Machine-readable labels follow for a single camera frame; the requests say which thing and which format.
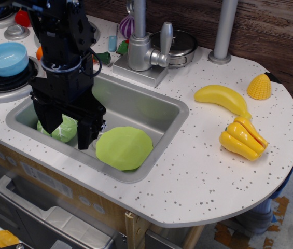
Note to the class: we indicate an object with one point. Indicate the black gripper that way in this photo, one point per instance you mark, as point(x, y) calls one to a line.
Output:
point(67, 89)

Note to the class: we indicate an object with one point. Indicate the yellow toy banana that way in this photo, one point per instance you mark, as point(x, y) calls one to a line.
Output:
point(225, 97)

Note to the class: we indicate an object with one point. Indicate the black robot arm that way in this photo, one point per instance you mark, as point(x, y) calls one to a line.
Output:
point(66, 36)

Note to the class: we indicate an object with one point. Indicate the green toy plate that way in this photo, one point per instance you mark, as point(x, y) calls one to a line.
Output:
point(124, 148)

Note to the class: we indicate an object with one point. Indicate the green toy cabbage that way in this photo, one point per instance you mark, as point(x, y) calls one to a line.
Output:
point(65, 132)

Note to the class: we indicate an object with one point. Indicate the orange carrot with green top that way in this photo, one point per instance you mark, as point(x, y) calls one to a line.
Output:
point(104, 57)

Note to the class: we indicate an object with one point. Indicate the orange toy carrot piece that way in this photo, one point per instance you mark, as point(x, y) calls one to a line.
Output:
point(39, 53)

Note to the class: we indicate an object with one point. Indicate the black front stove burner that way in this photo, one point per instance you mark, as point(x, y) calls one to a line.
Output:
point(16, 87)

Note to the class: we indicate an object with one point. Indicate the light blue toy bowl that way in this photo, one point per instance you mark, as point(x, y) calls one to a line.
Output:
point(13, 59)

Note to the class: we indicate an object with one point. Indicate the grey metal sink basin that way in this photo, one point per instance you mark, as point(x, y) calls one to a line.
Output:
point(160, 116)

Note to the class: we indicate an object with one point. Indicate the red green toy pepper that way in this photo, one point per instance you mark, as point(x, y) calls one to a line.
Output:
point(123, 47)

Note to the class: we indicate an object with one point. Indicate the silver toy faucet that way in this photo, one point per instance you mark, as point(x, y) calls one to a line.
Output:
point(143, 63)

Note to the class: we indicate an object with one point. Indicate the silver stove knob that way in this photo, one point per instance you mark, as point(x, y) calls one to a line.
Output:
point(16, 32)

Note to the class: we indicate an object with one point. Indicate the purple striped toy onion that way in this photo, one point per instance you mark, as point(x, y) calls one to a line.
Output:
point(127, 26)

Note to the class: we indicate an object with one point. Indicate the red toy ketchup bottle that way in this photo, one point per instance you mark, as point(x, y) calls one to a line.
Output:
point(22, 18)

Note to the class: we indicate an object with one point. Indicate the yellow object at bottom left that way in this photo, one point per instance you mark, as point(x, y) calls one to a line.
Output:
point(7, 239)

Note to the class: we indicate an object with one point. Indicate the silver toy pot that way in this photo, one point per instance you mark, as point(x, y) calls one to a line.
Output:
point(182, 49)

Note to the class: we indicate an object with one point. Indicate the grey support pole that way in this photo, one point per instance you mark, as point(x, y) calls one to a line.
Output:
point(220, 54)

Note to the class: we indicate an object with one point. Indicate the yellow toy bell pepper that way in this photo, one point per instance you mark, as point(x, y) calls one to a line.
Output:
point(241, 137)

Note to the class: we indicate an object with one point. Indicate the yellow toy corn piece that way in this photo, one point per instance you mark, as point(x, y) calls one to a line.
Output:
point(260, 87)

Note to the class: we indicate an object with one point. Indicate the blue toy utensil handle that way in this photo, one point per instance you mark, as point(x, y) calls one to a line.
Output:
point(112, 43)

